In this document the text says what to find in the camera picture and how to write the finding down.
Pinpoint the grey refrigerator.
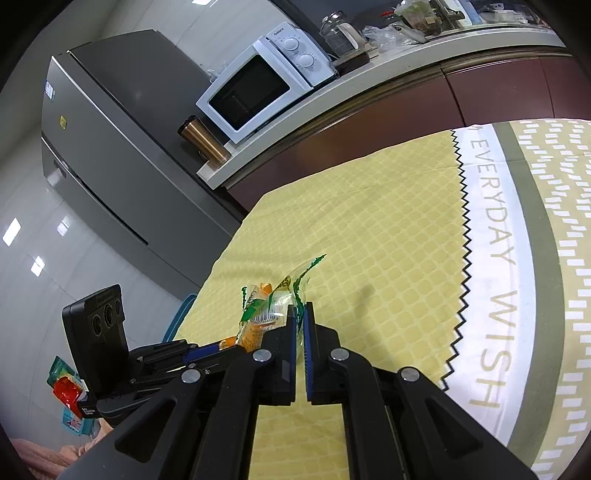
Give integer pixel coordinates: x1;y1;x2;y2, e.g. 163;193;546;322
41;28;250;308

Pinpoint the dark red kitchen cabinet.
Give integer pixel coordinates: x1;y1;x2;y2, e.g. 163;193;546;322
224;46;591;220

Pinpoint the glass jar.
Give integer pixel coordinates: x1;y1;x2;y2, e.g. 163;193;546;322
320;11;366;60

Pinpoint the clear plastic bag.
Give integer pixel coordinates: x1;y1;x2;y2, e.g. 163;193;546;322
361;23;428;51

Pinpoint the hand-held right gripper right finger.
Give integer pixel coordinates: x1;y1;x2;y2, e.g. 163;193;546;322
302;301;539;480

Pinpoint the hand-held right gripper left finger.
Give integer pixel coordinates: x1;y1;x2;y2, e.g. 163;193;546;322
58;302;298;480

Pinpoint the white kitchen countertop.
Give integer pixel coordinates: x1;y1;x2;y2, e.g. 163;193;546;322
196;21;566;190

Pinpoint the yellow patterned tablecloth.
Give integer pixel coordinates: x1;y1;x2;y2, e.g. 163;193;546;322
173;117;591;480

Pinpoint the copper tumbler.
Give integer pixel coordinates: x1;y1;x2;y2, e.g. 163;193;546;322
178;115;232;164

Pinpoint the orange snack wrapper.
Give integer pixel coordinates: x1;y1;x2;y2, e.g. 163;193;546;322
221;284;280;354

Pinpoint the red packet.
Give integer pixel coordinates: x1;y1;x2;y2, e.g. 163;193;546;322
52;376;88;412

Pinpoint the row of countertop kitchen items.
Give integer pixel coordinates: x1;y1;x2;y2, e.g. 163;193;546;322
392;0;532;35

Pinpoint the green packet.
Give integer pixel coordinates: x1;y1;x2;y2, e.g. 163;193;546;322
47;355;75;385

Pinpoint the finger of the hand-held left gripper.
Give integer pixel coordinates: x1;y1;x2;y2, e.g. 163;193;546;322
186;339;249;367

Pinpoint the white microwave oven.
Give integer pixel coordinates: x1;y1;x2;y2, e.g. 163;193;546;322
195;22;335;145

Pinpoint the person's left forearm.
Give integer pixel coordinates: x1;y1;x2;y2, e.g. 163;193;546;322
9;422;116;478

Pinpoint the clear wrapper with green print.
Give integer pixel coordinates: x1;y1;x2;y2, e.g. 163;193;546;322
265;253;328;363

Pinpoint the dark wooden tray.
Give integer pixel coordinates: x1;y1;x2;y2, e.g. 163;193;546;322
331;50;376;77

